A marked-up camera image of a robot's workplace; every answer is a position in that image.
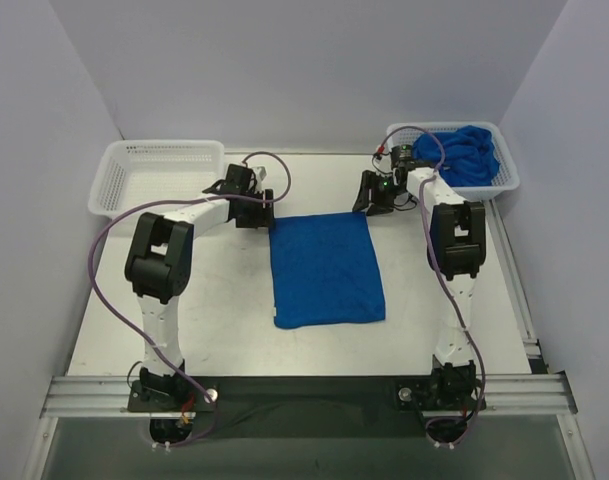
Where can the crumpled blue towels pile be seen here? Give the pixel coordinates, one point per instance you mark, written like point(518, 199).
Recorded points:
point(469, 157)

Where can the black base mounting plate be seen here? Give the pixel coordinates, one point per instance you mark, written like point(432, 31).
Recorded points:
point(375, 407)

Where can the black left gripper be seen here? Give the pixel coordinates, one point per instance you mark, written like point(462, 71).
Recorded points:
point(257, 215)

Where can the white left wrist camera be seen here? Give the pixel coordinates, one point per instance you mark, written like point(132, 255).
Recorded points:
point(257, 176)

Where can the blue towel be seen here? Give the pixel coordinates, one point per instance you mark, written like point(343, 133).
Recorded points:
point(325, 271)

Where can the white basket with towels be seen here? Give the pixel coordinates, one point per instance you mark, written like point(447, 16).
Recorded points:
point(424, 146)

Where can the empty white plastic basket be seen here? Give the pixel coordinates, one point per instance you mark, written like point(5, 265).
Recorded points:
point(133, 172)

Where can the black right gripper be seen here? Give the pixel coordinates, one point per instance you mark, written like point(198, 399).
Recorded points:
point(376, 195)

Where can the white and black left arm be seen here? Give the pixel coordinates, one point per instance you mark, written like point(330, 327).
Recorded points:
point(159, 265)

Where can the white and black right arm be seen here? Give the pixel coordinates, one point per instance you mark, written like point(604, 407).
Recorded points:
point(455, 234)

